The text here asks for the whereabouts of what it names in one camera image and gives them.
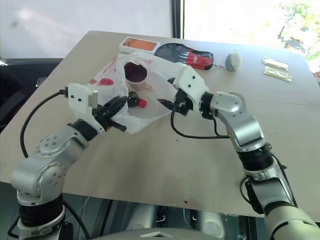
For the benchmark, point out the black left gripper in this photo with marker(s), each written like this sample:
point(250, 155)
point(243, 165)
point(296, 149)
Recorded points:
point(103, 115)

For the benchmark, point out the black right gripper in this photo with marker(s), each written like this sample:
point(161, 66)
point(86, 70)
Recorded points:
point(182, 103)

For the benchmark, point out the white plastic bag red print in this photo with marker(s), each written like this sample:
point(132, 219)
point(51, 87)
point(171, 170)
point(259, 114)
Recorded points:
point(150, 111)

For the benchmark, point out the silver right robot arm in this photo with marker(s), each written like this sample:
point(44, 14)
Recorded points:
point(245, 125)

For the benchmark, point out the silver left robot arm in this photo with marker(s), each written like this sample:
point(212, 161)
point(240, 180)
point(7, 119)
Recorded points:
point(50, 160)

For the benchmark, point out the dark bottle red cap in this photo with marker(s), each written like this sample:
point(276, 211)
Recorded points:
point(142, 103)

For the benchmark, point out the paper cup dark inside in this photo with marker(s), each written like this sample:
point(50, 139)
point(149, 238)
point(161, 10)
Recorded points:
point(135, 72)

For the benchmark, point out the black red snack pouch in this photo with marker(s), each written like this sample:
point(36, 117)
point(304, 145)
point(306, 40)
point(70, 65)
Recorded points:
point(195, 58)

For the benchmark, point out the orange white phone box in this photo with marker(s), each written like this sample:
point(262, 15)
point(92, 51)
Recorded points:
point(140, 45)

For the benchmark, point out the grey rounded shape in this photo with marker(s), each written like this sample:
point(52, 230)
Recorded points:
point(212, 225)

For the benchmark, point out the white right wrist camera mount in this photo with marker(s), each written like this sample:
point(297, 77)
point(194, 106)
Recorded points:
point(191, 81)

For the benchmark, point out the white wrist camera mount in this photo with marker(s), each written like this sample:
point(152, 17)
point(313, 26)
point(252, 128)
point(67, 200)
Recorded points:
point(191, 81)
point(80, 97)

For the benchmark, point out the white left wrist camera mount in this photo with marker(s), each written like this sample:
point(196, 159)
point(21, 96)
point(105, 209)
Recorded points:
point(80, 97)

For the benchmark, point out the dark window frame post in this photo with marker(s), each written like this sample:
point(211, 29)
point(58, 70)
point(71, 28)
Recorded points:
point(178, 17)

